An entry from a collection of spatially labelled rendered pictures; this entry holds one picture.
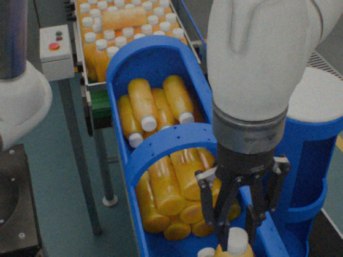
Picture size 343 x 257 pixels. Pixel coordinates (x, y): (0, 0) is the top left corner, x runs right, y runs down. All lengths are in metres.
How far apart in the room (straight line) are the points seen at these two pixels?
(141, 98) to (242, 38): 0.85
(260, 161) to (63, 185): 2.13
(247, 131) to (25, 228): 0.70
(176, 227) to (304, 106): 0.57
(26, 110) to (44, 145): 1.78
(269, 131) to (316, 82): 1.02
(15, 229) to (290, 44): 0.82
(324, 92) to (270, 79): 1.04
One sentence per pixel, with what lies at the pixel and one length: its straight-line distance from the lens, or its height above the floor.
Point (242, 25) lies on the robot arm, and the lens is 0.46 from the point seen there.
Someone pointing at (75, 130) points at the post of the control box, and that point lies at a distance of 1.90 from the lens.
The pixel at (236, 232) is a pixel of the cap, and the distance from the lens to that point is 0.77.
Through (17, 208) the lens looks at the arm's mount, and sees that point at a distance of 1.17.
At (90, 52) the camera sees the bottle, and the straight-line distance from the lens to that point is 1.71.
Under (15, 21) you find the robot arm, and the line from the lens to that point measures 1.01.
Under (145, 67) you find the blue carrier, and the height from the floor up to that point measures 1.13.
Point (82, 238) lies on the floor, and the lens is 2.41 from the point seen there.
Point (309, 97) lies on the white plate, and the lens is 1.49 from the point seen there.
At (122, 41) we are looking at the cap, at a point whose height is 1.08.
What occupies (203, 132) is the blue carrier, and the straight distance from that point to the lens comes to 1.04.
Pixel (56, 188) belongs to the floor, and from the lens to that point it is 2.65.
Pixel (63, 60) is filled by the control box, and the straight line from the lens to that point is 1.61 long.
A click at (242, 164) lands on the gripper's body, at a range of 0.59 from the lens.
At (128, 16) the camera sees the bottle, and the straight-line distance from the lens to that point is 1.70.
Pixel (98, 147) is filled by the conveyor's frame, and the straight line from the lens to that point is 2.21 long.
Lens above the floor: 1.93
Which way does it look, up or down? 41 degrees down
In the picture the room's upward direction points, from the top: 3 degrees counter-clockwise
